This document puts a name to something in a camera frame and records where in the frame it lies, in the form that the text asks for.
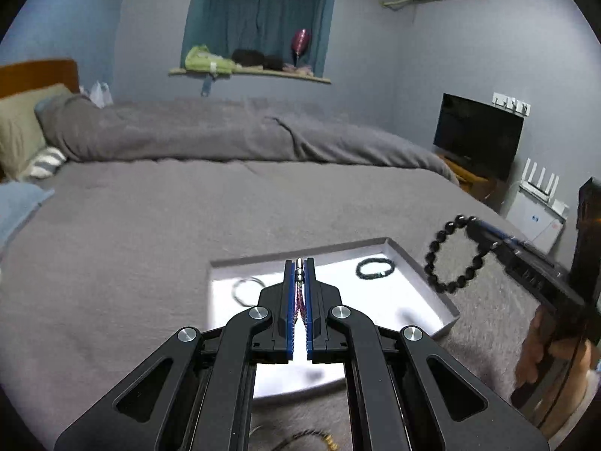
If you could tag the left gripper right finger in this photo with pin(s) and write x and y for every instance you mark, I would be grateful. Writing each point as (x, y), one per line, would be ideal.
(406, 392)

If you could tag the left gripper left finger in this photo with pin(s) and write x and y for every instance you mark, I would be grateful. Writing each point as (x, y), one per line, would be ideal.
(195, 391)

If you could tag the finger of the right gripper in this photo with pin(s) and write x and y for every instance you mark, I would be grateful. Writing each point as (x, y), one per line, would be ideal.
(484, 233)

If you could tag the silver wire bangle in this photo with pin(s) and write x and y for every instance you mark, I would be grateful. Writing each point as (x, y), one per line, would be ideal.
(246, 291)

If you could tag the wooden tv stand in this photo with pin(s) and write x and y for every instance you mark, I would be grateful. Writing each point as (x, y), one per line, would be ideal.
(480, 185)

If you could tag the white cabinet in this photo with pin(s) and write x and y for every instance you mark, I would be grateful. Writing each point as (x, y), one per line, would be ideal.
(540, 225)

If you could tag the white wifi router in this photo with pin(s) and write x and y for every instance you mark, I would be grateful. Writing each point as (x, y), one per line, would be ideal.
(542, 185)

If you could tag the black television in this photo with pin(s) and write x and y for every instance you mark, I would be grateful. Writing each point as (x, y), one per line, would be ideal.
(485, 137)

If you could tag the grey shallow cardboard box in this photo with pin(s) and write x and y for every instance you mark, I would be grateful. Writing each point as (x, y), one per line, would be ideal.
(375, 276)

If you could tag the grey bed cover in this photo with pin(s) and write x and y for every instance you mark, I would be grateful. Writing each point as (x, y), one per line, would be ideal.
(118, 259)

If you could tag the wooden window shelf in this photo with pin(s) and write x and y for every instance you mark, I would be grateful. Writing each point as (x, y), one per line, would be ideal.
(247, 71)

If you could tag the blue blanket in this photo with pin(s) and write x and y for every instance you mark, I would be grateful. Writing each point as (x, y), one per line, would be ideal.
(18, 202)

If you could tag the grey folded duvet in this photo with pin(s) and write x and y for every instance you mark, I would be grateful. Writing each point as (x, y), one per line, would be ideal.
(221, 131)

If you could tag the striped pillow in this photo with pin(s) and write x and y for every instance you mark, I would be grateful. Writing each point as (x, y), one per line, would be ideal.
(44, 165)

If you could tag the black clothes on shelf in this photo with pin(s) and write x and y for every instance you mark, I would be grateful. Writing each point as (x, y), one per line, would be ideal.
(253, 58)

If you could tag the olive green pillow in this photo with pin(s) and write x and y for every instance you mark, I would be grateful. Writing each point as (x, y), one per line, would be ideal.
(21, 136)

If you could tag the white plastic bag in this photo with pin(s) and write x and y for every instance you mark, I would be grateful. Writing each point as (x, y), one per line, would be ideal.
(100, 95)

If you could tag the teal curtain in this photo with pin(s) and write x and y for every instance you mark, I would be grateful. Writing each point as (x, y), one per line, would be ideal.
(267, 26)

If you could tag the green cloth on shelf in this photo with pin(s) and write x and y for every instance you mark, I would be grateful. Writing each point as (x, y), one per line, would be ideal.
(200, 59)

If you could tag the wooden headboard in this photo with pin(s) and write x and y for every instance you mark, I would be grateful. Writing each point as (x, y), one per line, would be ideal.
(32, 75)

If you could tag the white wall hooks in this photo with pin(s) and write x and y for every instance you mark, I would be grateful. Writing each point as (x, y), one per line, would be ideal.
(511, 104)

